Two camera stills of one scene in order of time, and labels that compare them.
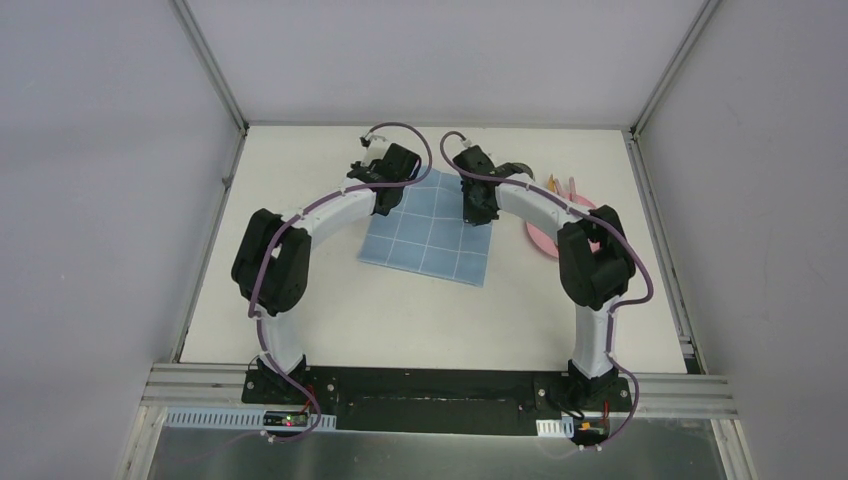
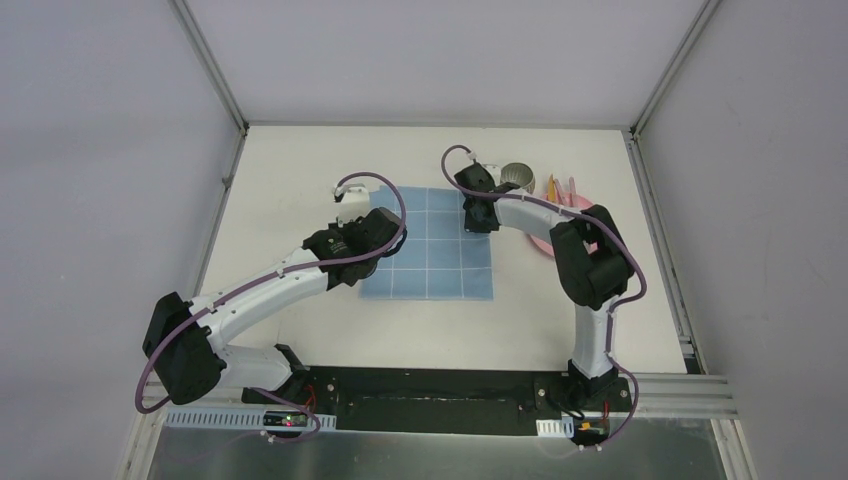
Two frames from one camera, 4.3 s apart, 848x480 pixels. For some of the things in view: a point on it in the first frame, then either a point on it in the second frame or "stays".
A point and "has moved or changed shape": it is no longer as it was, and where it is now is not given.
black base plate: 449,401 stays
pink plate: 546,240 stays
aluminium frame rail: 165,386 stays
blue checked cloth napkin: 429,232 has moved or changed shape
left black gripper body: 370,172 → 387,240
